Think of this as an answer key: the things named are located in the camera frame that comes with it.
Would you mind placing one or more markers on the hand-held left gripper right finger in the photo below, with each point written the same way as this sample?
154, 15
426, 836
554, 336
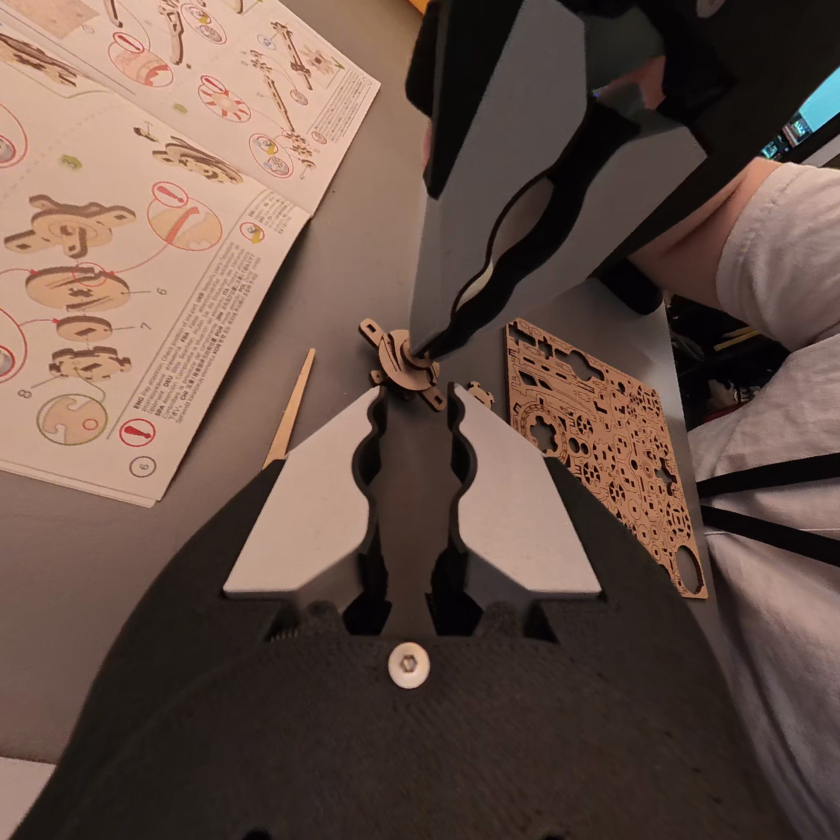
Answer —
525, 525

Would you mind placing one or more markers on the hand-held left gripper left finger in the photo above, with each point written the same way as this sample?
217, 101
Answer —
308, 525

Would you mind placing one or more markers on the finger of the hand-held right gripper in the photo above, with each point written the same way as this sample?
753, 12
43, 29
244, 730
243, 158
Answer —
499, 131
623, 197

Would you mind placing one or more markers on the wooden model assembly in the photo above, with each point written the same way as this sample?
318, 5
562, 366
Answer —
400, 367

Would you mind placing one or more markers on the laser-cut wooden parts sheet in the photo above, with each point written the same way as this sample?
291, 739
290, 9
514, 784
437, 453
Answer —
525, 367

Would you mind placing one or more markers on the tapered wooden stick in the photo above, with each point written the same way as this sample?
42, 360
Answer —
292, 407

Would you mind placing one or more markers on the small wooden gear piece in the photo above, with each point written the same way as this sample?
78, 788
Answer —
482, 394

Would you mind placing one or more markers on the illustrated instruction booklet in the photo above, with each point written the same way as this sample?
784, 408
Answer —
197, 197

